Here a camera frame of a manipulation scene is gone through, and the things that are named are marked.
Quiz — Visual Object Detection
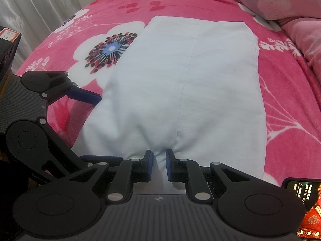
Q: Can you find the pink grey quilt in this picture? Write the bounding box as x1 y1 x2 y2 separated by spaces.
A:
223 0 321 74

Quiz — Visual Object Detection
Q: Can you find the pink floral blanket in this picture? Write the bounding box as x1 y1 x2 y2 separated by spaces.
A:
15 0 321 189

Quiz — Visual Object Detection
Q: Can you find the white t-shirt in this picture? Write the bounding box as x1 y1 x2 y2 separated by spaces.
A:
73 15 267 194

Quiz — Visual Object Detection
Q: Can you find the grey curtain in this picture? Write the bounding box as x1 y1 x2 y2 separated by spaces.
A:
0 0 82 68

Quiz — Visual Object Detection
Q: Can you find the smartphone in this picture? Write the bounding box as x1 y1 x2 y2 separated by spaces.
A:
281 178 321 241

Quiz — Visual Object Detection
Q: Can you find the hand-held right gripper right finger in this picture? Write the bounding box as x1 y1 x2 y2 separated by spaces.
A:
166 149 251 202

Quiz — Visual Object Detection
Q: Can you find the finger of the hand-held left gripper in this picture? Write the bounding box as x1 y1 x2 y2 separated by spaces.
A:
41 71 102 106
38 119 124 182

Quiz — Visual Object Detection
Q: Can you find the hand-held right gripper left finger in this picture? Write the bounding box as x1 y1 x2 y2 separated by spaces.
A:
68 149 154 202

